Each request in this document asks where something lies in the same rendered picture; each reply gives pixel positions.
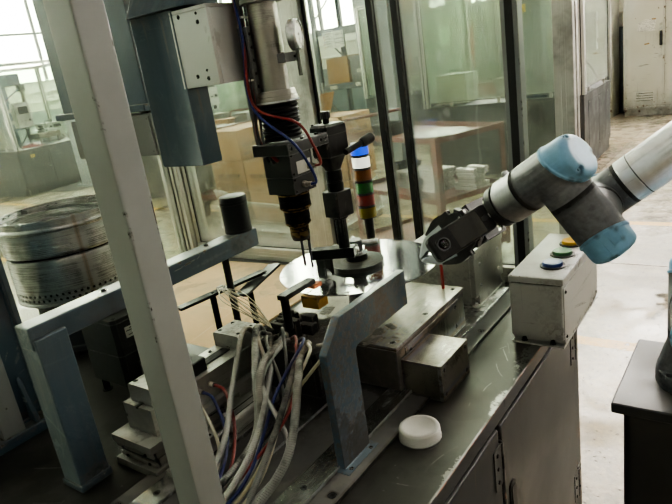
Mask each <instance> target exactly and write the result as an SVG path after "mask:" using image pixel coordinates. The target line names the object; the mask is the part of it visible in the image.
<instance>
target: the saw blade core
mask: <svg viewBox="0 0 672 504"><path fill-rule="evenodd" d="M421 245H422V243H418V242H414V241H408V240H397V239H384V240H383V239H378V243H372V244H366V245H363V249H364V250H367V251H373V252H378V253H381V254H382V255H383V256H384V263H383V265H381V266H380V267H378V268H376V269H374V270H371V271H367V272H362V273H355V274H343V273H337V272H335V271H334V273H335V275H334V276H333V275H332V277H331V278H330V279H327V280H324V279H323V278H319V276H318V270H317V264H316V260H315V261H313V263H314V267H313V268H312V267H311V261H310V255H309V253H308V254H306V255H305V257H306V263H307V266H304V261H303V256H301V257H299V258H297V259H296V260H294V261H292V262H291V263H289V264H288V265H287V266H286V267H285V268H284V269H283V270H282V272H281V274H280V281H281V283H282V285H283V286H285V287H286V288H287V289H289V288H290V287H292V286H294V285H295V284H297V283H299V282H300V281H302V280H304V279H305V278H315V281H322V285H321V286H320V287H318V288H316V289H308V288H307V289H305V290H304V291H302V292H300V293H301V294H307V295H309V293H312V296H329V297H332V296H347V294H348V293H349V294H348V296H351V295H360V294H363V293H365V292H366V291H368V290H369V289H370V288H372V287H373V286H375V285H376V284H377V283H379V282H380V281H382V280H383V279H384V278H386V277H387V276H389V275H390V274H391V273H393V272H394V271H396V270H404V277H405V284H406V283H409V282H411V280H412V281H413V280H415V279H418V278H419V277H421V276H423V275H425V274H426V273H428V272H429V271H430V270H431V269H432V268H433V267H434V266H435V265H433V264H428V263H424V262H422V261H421V259H420V258H419V255H420V249H421ZM327 293H328V294H327Z"/></svg>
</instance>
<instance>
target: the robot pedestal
mask: <svg viewBox="0 0 672 504"><path fill-rule="evenodd" d="M664 343H665V342H658V341H651V340H643V339H639V340H638V342H637V344H636V347H635V349H634V351H633V354H632V356H631V358H630V360H629V363H628V365H627V367H626V370H625V372H624V374H623V377H622V379H621V381H620V383H619V386H618V388H617V390H616V393H615V395H614V397H613V400H612V402H611V412H613V413H618V414H623V415H624V504H672V394H671V393H669V392H667V391H666V390H664V389H663V388H662V387H661V386H660V385H659V384H658V383H657V381H656V378H655V365H656V361H657V359H658V357H659V354H660V352H661V350H662V347H663V345H664Z"/></svg>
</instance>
